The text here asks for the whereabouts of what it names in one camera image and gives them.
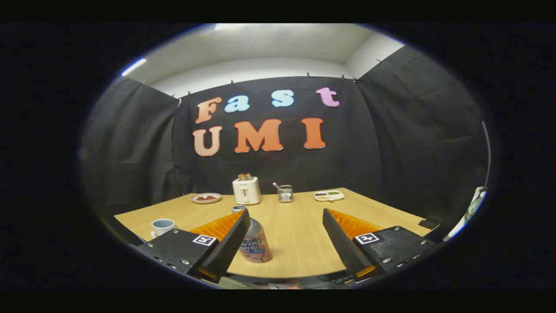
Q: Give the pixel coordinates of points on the wooden table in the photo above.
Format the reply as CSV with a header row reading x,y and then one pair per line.
x,y
295,230

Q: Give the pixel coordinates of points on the round plate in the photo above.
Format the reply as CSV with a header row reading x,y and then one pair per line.
x,y
206,200

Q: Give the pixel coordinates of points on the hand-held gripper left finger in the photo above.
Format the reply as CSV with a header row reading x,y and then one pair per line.
x,y
232,248

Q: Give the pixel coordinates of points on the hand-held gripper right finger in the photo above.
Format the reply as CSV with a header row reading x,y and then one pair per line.
x,y
343,250

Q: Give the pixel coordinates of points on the silver juice bottle printed label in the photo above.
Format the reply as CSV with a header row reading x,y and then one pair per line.
x,y
258,243

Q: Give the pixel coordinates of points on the white cup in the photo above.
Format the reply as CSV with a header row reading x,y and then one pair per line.
x,y
163,228

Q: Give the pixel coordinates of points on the black backdrop cloth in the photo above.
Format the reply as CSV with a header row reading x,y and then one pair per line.
x,y
369,143

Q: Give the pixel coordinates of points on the ceiling light strip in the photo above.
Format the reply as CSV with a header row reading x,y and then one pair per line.
x,y
134,66

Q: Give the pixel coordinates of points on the white toaster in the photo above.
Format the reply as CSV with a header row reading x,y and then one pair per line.
x,y
246,191

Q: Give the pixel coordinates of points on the white divided tray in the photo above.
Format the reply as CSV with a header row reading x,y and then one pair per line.
x,y
329,195

